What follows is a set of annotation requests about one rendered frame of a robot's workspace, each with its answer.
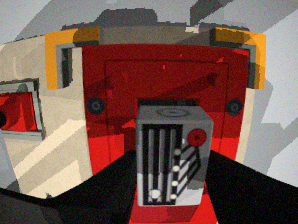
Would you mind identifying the red toy car body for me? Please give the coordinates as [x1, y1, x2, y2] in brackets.
[81, 44, 249, 224]

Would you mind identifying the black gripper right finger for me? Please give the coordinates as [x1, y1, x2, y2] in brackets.
[205, 149, 298, 224]

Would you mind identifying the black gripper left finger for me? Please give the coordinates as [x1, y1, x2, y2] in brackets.
[0, 151, 137, 224]

